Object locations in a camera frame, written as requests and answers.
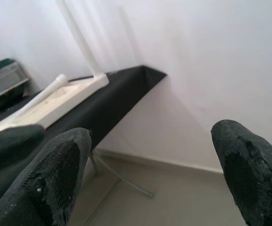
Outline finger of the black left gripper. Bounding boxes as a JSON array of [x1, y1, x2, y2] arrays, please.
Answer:
[[0, 124, 46, 196]]

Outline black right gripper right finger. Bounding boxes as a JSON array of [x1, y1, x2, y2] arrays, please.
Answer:
[[210, 119, 272, 226]]

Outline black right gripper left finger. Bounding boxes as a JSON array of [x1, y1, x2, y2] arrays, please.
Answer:
[[0, 127, 93, 226]]

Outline white plastic table leg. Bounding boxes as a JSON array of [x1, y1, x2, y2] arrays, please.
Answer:
[[7, 74, 67, 125], [58, 0, 102, 80]]

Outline clear plastic storage container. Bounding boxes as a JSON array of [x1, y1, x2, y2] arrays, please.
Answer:
[[0, 61, 30, 95]]

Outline white plastic table top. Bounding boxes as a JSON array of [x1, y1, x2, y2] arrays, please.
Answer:
[[0, 73, 109, 142]]

